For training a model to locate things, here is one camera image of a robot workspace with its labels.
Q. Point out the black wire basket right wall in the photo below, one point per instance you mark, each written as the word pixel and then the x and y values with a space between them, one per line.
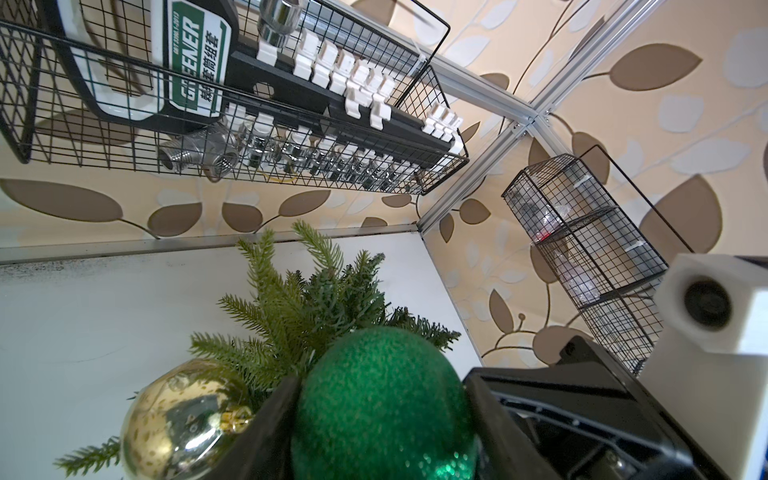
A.
pixel 608 264

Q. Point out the gold shiny ball ornament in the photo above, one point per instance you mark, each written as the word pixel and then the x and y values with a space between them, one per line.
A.
pixel 182 424

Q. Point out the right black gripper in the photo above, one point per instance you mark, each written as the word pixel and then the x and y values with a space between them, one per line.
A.
pixel 591 419

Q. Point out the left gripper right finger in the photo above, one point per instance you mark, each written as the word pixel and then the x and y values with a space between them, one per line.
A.
pixel 511 453

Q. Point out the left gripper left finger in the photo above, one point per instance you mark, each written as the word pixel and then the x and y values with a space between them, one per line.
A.
pixel 262 451

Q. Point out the socket set black holder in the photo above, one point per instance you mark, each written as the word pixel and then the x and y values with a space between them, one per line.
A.
pixel 199 65

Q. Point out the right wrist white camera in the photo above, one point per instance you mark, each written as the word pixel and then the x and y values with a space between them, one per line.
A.
pixel 708 369

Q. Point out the black wire basket back wall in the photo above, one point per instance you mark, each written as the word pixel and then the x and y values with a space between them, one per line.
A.
pixel 44 120

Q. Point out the small green christmas tree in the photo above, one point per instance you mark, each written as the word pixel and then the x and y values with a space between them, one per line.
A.
pixel 293 321

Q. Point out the red item in basket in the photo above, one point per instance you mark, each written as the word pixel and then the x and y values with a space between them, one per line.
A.
pixel 547 226

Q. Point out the black wire basket wall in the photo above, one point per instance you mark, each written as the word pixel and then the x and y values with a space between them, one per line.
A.
pixel 44 120
pixel 608 264

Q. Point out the green glitter ball ornament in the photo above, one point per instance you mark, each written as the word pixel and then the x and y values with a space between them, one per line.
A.
pixel 383 403

